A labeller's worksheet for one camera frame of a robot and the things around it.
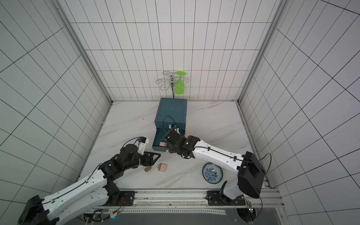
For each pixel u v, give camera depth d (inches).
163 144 32.1
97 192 23.4
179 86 41.4
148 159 26.7
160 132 33.3
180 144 23.1
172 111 33.6
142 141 27.5
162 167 32.4
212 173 32.0
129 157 23.3
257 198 16.8
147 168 32.2
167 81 37.1
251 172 15.9
